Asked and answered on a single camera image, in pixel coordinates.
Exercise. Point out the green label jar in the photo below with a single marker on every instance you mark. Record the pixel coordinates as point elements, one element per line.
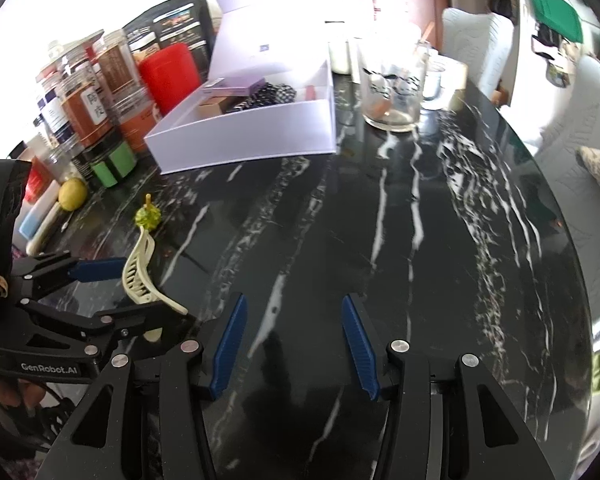
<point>112,162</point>

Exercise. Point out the lavender gift box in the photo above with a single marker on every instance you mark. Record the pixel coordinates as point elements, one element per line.
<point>240,135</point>

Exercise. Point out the green tote bag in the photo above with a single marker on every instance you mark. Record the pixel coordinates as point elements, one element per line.
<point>555,10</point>

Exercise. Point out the red canister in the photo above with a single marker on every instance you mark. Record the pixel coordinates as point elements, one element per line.
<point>172,77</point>

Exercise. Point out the red label jar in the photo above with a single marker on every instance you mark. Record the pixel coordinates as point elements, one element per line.
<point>40,177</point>

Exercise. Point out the short orange spice jar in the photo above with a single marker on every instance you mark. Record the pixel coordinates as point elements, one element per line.
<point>135,122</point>

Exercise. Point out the brown powder jar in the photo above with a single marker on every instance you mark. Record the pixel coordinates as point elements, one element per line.
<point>120,65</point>

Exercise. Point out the gold cardboard box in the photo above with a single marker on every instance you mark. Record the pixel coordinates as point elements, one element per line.
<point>212,106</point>

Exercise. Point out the cream hair claw clip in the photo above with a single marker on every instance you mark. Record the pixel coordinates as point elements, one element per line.
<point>139,270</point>

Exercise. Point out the glass mug with cartoon print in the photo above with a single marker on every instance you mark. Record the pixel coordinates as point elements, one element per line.
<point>390,110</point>

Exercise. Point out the purple box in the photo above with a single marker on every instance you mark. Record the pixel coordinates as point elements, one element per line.
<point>232,85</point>

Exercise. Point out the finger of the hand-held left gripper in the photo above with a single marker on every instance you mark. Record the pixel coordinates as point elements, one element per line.
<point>130,325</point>
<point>100,269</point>

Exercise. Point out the grey chair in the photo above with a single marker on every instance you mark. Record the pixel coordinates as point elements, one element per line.
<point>475,45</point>
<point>580,120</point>

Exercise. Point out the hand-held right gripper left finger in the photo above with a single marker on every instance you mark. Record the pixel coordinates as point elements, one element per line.
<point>227,345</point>

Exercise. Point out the black polka dot scrunchie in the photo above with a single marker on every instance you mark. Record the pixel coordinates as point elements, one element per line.
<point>277,93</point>

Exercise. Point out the tall orange spice jar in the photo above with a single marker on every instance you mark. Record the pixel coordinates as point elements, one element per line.
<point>85,110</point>

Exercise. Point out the blue label jar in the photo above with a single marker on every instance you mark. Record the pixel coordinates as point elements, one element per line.
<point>55,117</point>

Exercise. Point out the black printed pouch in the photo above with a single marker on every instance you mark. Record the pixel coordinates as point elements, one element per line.
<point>180,20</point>

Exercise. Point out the lemon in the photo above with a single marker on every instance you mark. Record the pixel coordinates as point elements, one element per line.
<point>73,194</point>

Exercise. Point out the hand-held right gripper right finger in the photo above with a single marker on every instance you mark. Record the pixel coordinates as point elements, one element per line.
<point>360,345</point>

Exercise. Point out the person's left hand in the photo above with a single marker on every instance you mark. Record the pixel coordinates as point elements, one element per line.
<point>7,387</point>

